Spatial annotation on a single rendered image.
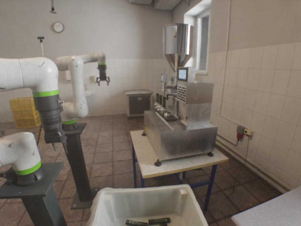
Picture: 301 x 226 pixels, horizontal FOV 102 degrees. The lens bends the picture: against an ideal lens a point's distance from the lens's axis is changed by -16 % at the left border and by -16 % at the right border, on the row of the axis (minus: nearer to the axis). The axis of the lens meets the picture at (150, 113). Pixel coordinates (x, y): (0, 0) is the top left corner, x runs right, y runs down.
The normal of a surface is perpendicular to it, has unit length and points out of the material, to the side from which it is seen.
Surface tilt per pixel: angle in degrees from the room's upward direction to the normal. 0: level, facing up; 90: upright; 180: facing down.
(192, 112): 90
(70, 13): 90
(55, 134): 87
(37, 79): 118
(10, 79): 106
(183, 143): 90
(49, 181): 0
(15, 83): 126
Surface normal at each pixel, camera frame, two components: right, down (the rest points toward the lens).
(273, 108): -0.97, 0.07
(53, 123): 0.80, 0.17
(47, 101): 0.62, 0.22
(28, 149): 0.92, 0.11
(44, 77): 0.66, 0.44
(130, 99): 0.24, 0.28
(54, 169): 0.00, -0.96
